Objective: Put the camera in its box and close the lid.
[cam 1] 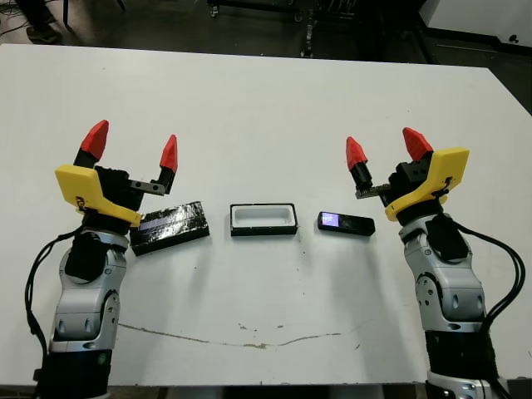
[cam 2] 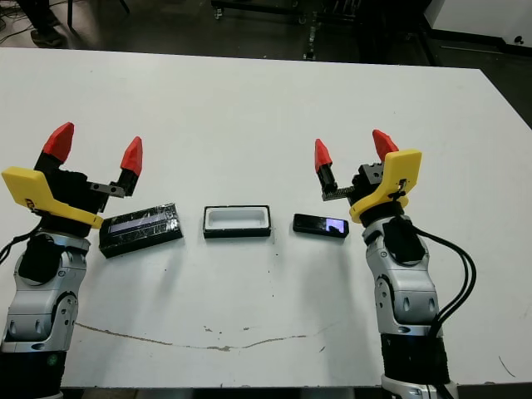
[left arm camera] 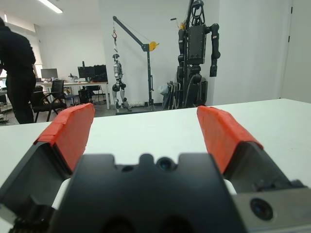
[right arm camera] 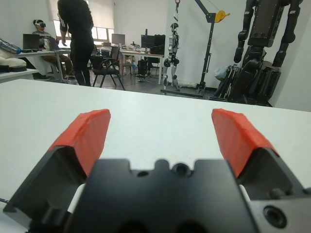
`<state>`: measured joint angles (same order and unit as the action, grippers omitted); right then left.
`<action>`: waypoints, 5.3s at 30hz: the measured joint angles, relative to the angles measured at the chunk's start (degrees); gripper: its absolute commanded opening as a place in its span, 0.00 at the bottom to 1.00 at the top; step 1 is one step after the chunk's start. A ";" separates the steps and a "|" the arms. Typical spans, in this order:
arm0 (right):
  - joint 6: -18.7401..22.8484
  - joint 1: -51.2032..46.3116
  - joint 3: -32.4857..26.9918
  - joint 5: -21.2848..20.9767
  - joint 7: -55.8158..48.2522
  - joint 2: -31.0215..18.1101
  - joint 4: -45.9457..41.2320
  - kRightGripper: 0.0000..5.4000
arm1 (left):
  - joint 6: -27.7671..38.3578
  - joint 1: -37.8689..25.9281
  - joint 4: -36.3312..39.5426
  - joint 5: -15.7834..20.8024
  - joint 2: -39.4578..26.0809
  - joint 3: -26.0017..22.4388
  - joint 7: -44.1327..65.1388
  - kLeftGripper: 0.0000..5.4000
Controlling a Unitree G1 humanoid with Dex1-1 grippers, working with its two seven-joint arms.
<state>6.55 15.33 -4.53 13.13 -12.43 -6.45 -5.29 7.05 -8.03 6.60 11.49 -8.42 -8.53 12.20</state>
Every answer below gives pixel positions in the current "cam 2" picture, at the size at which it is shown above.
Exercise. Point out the small black camera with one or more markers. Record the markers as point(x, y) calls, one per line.
point(316, 224)

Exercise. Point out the small black knob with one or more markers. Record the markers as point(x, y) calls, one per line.
point(518, 40)

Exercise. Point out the dark sneaker of person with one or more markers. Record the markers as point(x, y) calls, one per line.
point(50, 38)

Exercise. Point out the white cabinet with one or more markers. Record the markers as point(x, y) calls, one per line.
point(478, 16)

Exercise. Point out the black chair legs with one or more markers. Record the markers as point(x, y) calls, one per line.
point(71, 18)

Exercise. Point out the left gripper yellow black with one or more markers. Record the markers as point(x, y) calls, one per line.
point(70, 187)

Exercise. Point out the black box with white liner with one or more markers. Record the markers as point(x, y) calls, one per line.
point(237, 219)

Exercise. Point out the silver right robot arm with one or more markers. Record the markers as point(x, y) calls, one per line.
point(407, 291)

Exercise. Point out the black metal stand post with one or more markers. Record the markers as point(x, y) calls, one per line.
point(311, 41)

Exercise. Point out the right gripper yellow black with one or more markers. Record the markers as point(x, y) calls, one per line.
point(399, 170)

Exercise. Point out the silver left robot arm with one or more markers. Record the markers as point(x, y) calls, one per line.
point(41, 303)

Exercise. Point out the black box lid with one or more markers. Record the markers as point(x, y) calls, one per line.
point(141, 232)

